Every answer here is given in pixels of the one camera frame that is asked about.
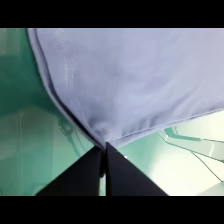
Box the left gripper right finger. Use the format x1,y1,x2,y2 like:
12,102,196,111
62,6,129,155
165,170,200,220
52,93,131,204
105,141,168,197

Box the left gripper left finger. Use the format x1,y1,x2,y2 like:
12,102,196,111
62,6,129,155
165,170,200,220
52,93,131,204
35,146,103,197

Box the purple T-shirt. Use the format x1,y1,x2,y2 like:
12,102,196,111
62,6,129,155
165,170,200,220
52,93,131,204
27,28,224,150

